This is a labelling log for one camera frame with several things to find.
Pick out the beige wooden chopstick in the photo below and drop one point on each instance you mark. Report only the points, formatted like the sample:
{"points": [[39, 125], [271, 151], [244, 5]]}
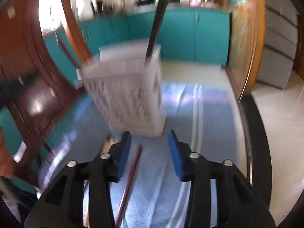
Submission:
{"points": [[106, 146]]}

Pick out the reddish brown chopstick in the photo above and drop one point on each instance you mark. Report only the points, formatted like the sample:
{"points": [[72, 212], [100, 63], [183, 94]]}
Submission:
{"points": [[133, 168]]}

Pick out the blue striped cloth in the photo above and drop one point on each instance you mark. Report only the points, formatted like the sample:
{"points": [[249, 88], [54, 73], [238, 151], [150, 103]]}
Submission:
{"points": [[161, 171]]}

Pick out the white plastic utensil basket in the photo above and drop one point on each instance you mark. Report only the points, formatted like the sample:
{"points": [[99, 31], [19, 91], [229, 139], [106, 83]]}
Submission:
{"points": [[123, 99]]}

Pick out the teal lower kitchen cabinets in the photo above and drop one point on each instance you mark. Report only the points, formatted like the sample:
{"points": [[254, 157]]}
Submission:
{"points": [[180, 35]]}

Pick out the wooden framed glass sliding door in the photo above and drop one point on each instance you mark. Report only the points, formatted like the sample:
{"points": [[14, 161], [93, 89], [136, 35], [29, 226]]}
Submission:
{"points": [[239, 40]]}

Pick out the carved brown wooden chair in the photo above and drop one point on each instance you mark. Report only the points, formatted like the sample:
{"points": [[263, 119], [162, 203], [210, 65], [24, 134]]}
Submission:
{"points": [[35, 99]]}

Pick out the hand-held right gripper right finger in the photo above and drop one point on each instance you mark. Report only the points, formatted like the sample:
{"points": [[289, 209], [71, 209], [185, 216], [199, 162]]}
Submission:
{"points": [[175, 156]]}

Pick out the black chopstick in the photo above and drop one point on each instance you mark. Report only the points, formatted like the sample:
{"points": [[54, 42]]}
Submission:
{"points": [[155, 28]]}

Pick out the grey refrigerator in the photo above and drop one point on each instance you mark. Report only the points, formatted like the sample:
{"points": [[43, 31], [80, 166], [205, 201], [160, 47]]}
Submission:
{"points": [[277, 59]]}

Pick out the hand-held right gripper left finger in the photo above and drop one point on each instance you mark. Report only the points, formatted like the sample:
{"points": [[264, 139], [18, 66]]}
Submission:
{"points": [[124, 154]]}

